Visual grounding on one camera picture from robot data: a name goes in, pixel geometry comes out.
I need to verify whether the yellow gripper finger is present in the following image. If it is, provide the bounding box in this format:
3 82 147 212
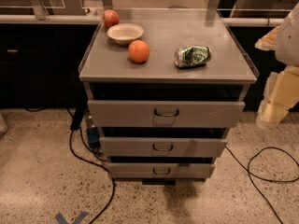
255 26 279 51
256 66 299 129

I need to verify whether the grey top drawer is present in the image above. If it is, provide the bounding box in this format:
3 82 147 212
88 100 245 128

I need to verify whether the grey drawer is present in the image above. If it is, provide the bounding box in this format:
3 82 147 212
88 100 245 128
108 163 215 179
100 137 226 158

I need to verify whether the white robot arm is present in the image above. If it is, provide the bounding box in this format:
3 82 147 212
255 4 299 129

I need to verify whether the grey drawer cabinet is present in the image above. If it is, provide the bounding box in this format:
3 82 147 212
78 8 260 186

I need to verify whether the grey middle drawer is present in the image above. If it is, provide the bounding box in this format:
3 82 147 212
100 137 226 158

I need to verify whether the grey bottom drawer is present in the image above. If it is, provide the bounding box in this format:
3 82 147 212
108 163 215 179

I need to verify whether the crushed green can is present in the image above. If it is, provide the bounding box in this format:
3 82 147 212
174 46 211 69

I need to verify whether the orange fruit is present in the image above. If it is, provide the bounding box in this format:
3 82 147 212
128 40 150 63

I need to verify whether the white bowl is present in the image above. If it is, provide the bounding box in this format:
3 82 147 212
107 23 144 46

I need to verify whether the red apple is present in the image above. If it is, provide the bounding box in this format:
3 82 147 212
103 9 120 28

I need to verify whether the blue box on floor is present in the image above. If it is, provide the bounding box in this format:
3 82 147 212
87 127 100 148

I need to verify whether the dark counter left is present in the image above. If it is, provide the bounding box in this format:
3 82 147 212
0 24 96 108

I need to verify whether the blue tape mark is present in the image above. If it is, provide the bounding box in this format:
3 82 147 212
54 211 89 224

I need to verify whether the black cable right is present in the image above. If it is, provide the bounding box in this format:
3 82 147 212
225 146 299 224

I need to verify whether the black cable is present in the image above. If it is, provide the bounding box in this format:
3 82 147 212
23 106 116 224
225 146 299 224

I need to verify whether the black cable left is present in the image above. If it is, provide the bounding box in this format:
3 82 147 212
23 106 116 224

